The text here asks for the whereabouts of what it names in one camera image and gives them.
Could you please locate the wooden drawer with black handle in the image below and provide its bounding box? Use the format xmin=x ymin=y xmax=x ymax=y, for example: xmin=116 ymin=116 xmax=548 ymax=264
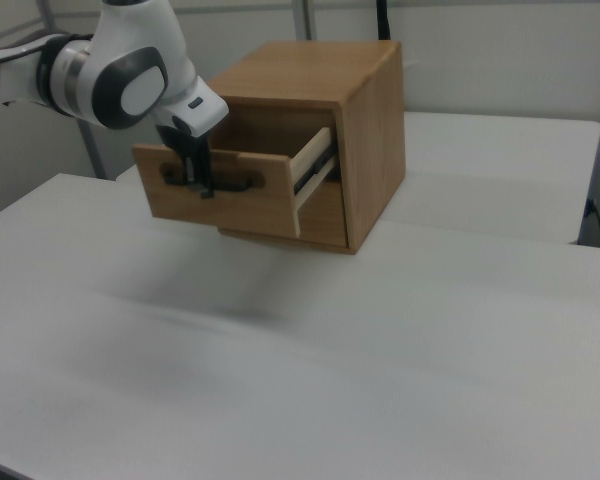
xmin=131 ymin=125 xmax=341 ymax=240

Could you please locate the wooden drawer with slot handle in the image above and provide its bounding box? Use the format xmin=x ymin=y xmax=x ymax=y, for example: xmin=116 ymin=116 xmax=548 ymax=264
xmin=216 ymin=177 xmax=351 ymax=248

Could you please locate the wooden two-drawer cabinet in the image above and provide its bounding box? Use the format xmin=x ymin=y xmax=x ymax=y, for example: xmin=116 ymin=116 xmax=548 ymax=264
xmin=205 ymin=40 xmax=407 ymax=256

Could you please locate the thick black hanging cable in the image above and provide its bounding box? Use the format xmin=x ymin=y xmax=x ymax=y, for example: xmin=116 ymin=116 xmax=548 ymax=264
xmin=375 ymin=0 xmax=393 ymax=41

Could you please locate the grey aluminium frame post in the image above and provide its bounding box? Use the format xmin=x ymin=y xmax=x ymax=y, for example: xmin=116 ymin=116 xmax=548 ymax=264
xmin=291 ymin=0 xmax=315 ymax=43
xmin=33 ymin=0 xmax=107 ymax=181

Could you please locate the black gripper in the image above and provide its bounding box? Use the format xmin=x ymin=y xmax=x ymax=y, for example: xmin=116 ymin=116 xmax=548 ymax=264
xmin=155 ymin=124 xmax=216 ymax=201

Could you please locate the black power cable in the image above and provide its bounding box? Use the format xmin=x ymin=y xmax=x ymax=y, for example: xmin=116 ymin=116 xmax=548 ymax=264
xmin=584 ymin=198 xmax=600 ymax=249

